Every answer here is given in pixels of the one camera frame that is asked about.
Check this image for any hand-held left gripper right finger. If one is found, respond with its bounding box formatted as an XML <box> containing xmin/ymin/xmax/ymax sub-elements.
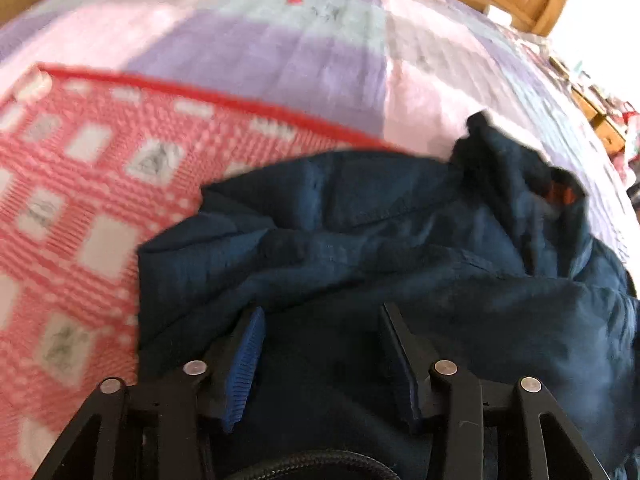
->
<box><xmin>380</xmin><ymin>302</ymin><xmax>608</xmax><ymax>480</ymax></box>

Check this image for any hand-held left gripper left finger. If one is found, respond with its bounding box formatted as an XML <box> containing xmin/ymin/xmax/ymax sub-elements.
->
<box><xmin>32</xmin><ymin>306</ymin><xmax>266</xmax><ymax>480</ymax></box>

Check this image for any navy blue padded jacket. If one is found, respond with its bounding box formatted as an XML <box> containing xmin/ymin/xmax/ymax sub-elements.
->
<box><xmin>137</xmin><ymin>111</ymin><xmax>640</xmax><ymax>480</ymax></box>

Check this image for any red checked mat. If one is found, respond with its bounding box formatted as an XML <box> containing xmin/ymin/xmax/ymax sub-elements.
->
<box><xmin>0</xmin><ymin>62</ymin><xmax>401</xmax><ymax>480</ymax></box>

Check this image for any pastel patchwork quilt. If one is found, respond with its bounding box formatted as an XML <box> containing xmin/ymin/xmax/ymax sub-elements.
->
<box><xmin>0</xmin><ymin>0</ymin><xmax>640</xmax><ymax>271</ymax></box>

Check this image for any wooden drawer cabinet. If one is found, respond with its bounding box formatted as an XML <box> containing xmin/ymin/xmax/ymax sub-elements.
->
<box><xmin>570</xmin><ymin>82</ymin><xmax>627</xmax><ymax>153</ymax></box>

